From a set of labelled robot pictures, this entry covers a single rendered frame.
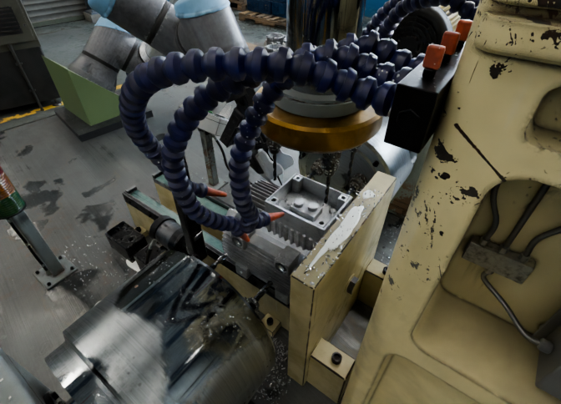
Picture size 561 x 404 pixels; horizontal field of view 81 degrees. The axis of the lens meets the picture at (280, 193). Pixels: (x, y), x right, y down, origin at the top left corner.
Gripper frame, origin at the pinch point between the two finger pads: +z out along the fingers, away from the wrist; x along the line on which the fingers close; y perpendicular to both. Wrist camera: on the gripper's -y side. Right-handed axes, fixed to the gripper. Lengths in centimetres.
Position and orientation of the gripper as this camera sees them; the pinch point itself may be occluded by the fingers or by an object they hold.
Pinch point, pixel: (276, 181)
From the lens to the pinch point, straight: 70.4
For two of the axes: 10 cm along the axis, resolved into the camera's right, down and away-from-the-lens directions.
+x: 5.9, -5.3, 6.1
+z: 4.1, 8.5, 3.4
